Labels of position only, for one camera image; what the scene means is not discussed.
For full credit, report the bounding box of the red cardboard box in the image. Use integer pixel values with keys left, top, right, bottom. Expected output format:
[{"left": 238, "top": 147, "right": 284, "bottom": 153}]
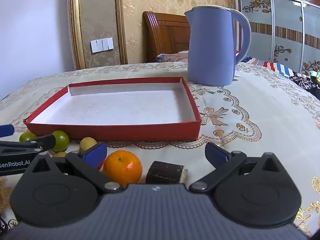
[{"left": 23, "top": 76, "right": 202, "bottom": 142}]

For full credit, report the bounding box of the dark patterned cloth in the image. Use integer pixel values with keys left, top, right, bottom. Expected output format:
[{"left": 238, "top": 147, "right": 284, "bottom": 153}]
[{"left": 289, "top": 71, "right": 320, "bottom": 95}]

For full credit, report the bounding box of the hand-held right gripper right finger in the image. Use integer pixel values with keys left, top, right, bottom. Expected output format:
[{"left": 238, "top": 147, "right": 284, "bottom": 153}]
[{"left": 189, "top": 142, "right": 288, "bottom": 193}]

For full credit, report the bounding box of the small green tomato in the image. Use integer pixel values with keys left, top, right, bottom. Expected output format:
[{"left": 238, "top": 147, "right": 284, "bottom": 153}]
[{"left": 19, "top": 132, "right": 37, "bottom": 142}]

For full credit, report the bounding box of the orange mandarin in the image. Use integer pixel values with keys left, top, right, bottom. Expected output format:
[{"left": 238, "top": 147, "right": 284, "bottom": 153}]
[{"left": 103, "top": 150, "right": 143, "bottom": 187}]

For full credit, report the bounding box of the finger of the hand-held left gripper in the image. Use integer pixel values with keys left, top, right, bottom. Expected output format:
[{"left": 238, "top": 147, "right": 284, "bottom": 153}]
[
  {"left": 0, "top": 134, "right": 56, "bottom": 155},
  {"left": 0, "top": 124, "right": 15, "bottom": 138}
]

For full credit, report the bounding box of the patterned pillow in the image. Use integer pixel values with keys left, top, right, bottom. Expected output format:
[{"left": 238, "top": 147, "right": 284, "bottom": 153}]
[{"left": 156, "top": 51, "right": 189, "bottom": 63}]

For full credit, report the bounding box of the blue electric kettle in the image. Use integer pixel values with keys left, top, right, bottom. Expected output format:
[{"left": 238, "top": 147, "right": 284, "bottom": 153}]
[{"left": 184, "top": 5, "right": 251, "bottom": 87}]

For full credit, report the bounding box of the gold wall panel frame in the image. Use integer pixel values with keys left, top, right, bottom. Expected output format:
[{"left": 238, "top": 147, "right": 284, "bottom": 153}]
[{"left": 69, "top": 0, "right": 128, "bottom": 70}]

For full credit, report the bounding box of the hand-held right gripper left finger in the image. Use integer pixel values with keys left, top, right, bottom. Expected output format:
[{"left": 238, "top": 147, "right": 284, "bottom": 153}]
[{"left": 26, "top": 142, "right": 124, "bottom": 194}]

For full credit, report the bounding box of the large dark eggplant piece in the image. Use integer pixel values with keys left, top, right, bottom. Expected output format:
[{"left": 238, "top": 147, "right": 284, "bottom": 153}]
[{"left": 146, "top": 161, "right": 188, "bottom": 184}]

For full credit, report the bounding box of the wardrobe with floral doors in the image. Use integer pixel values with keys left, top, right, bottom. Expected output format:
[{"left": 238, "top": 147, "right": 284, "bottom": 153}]
[{"left": 236, "top": 0, "right": 320, "bottom": 75}]

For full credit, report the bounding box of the white wall switch panel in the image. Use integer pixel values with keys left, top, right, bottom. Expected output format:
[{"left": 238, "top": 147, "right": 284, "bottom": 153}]
[{"left": 90, "top": 37, "right": 114, "bottom": 54}]

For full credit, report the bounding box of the brown wooden headboard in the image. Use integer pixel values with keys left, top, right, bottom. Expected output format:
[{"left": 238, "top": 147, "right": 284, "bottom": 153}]
[{"left": 142, "top": 11, "right": 192, "bottom": 63}]

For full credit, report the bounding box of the striped colourful blanket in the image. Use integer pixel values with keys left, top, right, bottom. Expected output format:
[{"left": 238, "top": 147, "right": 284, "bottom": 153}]
[{"left": 241, "top": 55, "right": 310, "bottom": 79}]

